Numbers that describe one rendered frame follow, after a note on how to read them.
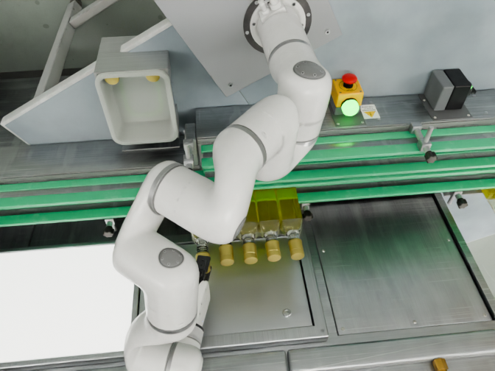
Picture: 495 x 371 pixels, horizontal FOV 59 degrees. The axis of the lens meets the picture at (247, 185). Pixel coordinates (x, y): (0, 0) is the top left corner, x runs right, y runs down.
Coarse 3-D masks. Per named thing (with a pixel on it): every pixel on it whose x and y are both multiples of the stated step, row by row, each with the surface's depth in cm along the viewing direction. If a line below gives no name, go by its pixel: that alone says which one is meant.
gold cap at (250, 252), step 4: (244, 244) 108; (248, 244) 107; (252, 244) 107; (244, 248) 107; (248, 248) 106; (252, 248) 106; (244, 252) 106; (248, 252) 106; (252, 252) 105; (256, 252) 107; (244, 256) 106; (248, 256) 105; (252, 256) 105; (256, 256) 106; (244, 260) 106; (248, 260) 105; (252, 260) 106; (256, 260) 106
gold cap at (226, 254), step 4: (224, 244) 107; (228, 244) 107; (220, 248) 107; (224, 248) 106; (228, 248) 106; (232, 248) 107; (220, 252) 106; (224, 252) 105; (228, 252) 105; (232, 252) 106; (220, 256) 106; (224, 256) 105; (228, 256) 105; (232, 256) 105; (220, 260) 105; (224, 260) 104; (228, 260) 105; (232, 260) 105; (224, 264) 106; (228, 264) 106
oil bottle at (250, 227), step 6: (252, 198) 115; (252, 204) 114; (252, 210) 113; (246, 216) 111; (252, 216) 111; (246, 222) 110; (252, 222) 110; (258, 222) 111; (246, 228) 109; (252, 228) 109; (258, 228) 110; (240, 234) 110; (246, 234) 109; (252, 234) 110
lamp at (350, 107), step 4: (344, 100) 114; (348, 100) 113; (352, 100) 113; (356, 100) 114; (344, 104) 114; (348, 104) 113; (352, 104) 112; (356, 104) 113; (344, 108) 113; (348, 108) 113; (352, 108) 113; (356, 108) 113; (344, 112) 114; (348, 112) 114; (352, 112) 114; (356, 112) 114
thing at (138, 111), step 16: (96, 80) 100; (128, 80) 110; (144, 80) 110; (160, 80) 110; (112, 96) 111; (128, 96) 113; (144, 96) 114; (160, 96) 114; (112, 112) 111; (128, 112) 117; (144, 112) 118; (160, 112) 118; (112, 128) 112; (128, 128) 118; (144, 128) 118; (160, 128) 118; (176, 128) 114; (128, 144) 116
